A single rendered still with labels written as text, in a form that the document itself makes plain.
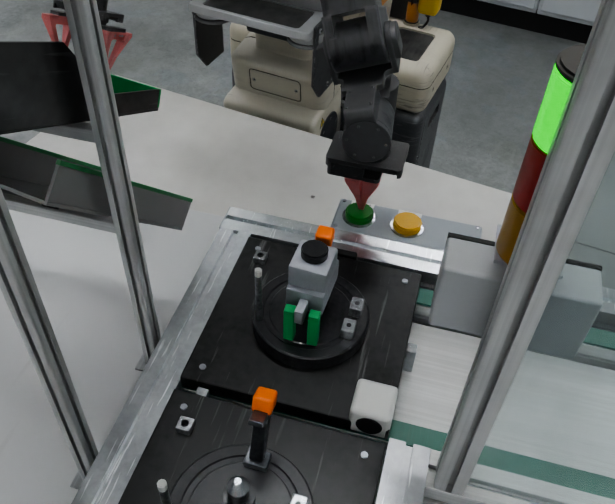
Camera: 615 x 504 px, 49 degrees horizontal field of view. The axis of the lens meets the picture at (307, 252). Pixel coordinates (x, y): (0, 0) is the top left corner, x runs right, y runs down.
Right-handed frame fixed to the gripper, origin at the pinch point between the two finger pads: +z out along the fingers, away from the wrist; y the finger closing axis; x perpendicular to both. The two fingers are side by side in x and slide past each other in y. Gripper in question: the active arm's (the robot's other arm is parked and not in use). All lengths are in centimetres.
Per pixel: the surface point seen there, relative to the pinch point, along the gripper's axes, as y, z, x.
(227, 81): -92, 96, 176
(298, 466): 2.3, 1.6, -40.6
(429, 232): 10.1, 2.5, -0.7
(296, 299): -2.5, -5.7, -25.2
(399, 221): 5.7, 1.2, -1.1
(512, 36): 29, 97, 263
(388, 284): 6.4, 1.5, -13.2
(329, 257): 0.2, -10.1, -21.9
